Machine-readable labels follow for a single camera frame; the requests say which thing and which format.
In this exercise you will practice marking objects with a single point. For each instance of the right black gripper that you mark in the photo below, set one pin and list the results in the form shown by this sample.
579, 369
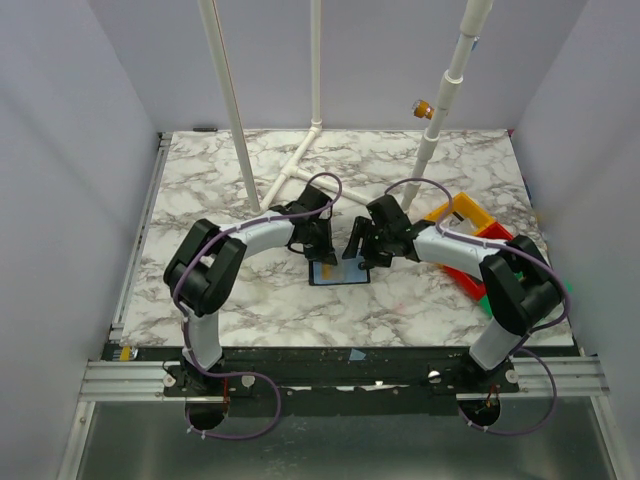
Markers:
367, 245

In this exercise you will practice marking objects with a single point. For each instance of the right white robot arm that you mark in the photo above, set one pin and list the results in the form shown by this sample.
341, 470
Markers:
520, 286

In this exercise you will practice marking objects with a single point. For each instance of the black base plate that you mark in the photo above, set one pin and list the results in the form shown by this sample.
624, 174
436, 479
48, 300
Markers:
315, 381

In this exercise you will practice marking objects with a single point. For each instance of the white PVC pipe frame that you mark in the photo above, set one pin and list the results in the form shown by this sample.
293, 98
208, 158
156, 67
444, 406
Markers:
471, 26

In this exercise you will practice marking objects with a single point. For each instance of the orange knob on pipe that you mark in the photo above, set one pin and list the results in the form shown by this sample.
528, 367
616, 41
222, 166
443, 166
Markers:
422, 109

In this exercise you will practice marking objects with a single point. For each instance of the left aluminium side rail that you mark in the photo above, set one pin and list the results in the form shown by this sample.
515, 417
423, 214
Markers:
119, 318

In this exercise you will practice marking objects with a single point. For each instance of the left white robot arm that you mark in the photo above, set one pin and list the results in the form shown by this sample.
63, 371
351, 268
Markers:
201, 274

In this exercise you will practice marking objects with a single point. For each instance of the yellow plastic bin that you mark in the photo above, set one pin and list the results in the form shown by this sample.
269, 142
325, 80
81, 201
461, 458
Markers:
465, 217

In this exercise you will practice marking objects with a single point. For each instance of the black leather card holder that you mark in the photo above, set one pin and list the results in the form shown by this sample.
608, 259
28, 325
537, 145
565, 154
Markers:
347, 272

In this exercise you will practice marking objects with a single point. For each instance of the green plastic bin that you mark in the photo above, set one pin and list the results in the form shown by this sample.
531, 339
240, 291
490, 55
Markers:
478, 293

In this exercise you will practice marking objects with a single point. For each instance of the red plastic bin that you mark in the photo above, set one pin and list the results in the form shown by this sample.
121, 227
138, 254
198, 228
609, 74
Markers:
466, 272

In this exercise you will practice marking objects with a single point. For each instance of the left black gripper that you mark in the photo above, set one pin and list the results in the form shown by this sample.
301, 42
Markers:
326, 253

